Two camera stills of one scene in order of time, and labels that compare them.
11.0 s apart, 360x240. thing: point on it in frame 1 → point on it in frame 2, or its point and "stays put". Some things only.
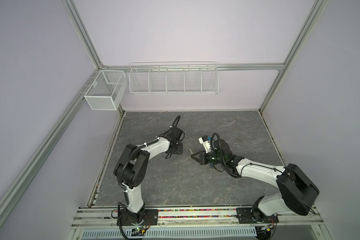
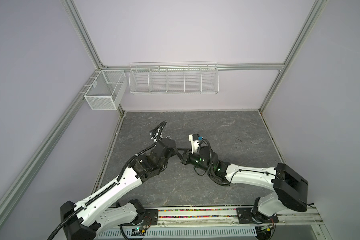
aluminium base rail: (242, 218) stays put
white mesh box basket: (107, 90) stays put
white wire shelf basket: (176, 78) stays put
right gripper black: (202, 160) → (187, 158)
